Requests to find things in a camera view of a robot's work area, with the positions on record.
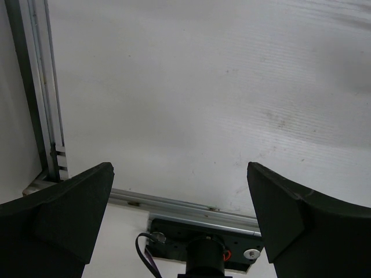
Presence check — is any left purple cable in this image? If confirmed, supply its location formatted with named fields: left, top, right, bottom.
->
left=135, top=232, right=163, bottom=278

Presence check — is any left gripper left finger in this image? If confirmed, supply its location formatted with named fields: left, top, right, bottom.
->
left=1, top=162, right=114, bottom=277

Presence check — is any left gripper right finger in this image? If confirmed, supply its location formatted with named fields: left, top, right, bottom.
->
left=247, top=162, right=370, bottom=277

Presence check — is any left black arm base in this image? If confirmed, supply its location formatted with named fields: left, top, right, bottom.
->
left=146, top=214, right=263, bottom=273

